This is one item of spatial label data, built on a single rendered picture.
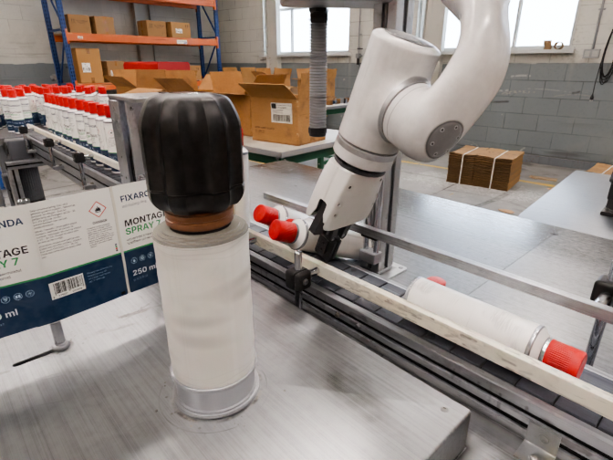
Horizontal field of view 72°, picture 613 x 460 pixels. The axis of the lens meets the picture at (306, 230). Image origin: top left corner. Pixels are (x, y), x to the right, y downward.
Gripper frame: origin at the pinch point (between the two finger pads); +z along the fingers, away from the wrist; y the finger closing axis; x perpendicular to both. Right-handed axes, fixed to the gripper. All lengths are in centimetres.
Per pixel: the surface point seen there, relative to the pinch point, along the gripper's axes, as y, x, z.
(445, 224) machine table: -48.1, -1.4, 10.1
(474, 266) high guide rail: -4.2, 19.2, -10.4
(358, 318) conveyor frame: 4.1, 12.0, 2.5
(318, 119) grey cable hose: -10.1, -18.2, -12.0
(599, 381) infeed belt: -3.9, 36.7, -8.4
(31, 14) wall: -144, -747, 178
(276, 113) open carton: -109, -134, 47
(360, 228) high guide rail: -4.5, 1.7, -3.4
